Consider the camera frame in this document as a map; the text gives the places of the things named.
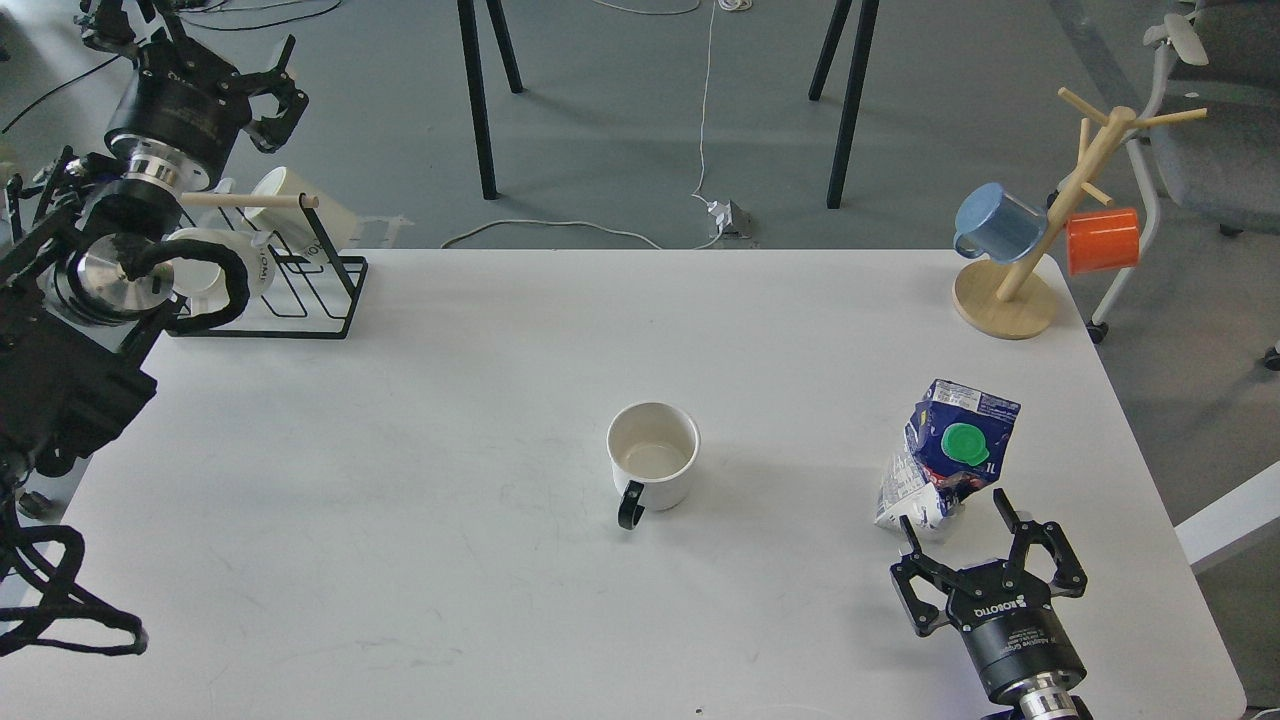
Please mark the wooden mug tree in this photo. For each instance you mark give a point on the wooden mug tree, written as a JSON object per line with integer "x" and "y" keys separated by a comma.
{"x": 1010, "y": 301}

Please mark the grey office chair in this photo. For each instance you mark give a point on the grey office chair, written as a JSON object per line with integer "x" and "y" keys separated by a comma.
{"x": 1223, "y": 57}

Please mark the white power plug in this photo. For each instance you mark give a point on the white power plug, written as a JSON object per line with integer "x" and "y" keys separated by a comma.
{"x": 729, "y": 220}

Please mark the white mug on rack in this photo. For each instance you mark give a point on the white mug on rack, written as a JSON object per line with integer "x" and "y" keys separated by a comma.
{"x": 206, "y": 285}

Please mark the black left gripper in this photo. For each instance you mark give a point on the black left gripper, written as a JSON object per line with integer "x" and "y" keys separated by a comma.
{"x": 159, "y": 106}

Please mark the cream mug on rack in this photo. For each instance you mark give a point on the cream mug on rack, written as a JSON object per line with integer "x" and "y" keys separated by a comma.
{"x": 290, "y": 221}

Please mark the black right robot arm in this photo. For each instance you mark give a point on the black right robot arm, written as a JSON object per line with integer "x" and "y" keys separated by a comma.
{"x": 1044, "y": 551}

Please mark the orange mug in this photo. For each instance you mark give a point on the orange mug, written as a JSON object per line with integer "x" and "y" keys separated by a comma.
{"x": 1103, "y": 240}

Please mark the blue mug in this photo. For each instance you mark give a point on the blue mug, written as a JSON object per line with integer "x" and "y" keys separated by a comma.
{"x": 991, "y": 222}

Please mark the white mug black handle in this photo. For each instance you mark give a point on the white mug black handle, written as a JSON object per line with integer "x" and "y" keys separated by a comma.
{"x": 652, "y": 447}

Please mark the black table leg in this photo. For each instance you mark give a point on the black table leg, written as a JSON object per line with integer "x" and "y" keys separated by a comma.
{"x": 855, "y": 83}
{"x": 473, "y": 64}

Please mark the black wire mug rack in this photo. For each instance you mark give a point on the black wire mug rack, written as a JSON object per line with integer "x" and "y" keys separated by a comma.
{"x": 307, "y": 300}

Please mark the blue white milk carton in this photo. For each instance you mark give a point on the blue white milk carton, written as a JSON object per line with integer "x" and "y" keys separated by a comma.
{"x": 952, "y": 446}

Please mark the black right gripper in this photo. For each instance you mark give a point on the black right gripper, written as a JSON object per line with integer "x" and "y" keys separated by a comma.
{"x": 1015, "y": 630}

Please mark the black table leg left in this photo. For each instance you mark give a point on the black table leg left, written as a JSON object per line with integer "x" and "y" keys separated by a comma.
{"x": 473, "y": 64}

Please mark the black table leg right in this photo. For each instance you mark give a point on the black table leg right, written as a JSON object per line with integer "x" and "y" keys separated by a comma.
{"x": 855, "y": 83}

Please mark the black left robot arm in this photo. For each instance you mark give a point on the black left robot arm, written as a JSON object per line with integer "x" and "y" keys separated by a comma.
{"x": 98, "y": 266}

